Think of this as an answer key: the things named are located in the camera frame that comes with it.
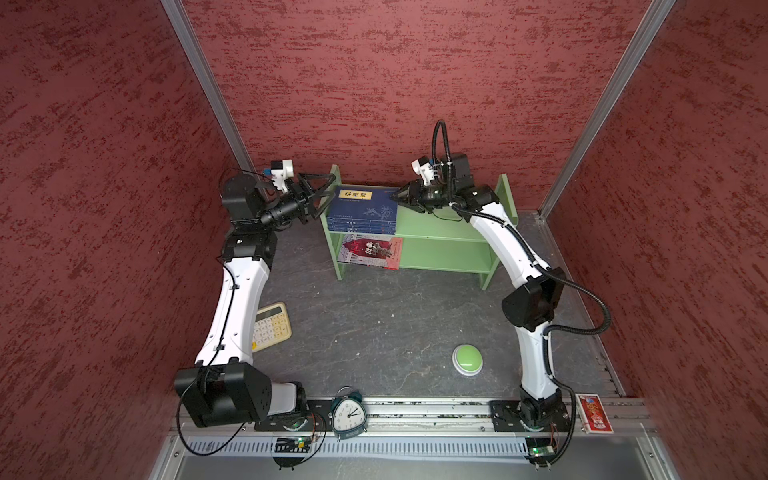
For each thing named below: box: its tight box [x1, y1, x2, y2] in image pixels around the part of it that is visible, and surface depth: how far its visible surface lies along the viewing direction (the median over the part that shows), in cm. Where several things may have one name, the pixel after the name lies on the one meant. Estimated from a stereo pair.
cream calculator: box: [252, 301, 292, 353], surface depth 89 cm
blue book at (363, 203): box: [327, 186, 399, 220], surface depth 81 cm
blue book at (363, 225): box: [327, 217, 396, 235], surface depth 78 cm
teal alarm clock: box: [328, 385, 367, 442], surface depth 72 cm
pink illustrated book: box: [338, 234, 404, 270], surface depth 94 cm
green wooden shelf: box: [320, 165, 519, 290], surface depth 80 cm
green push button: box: [452, 344, 484, 377], surface depth 84 cm
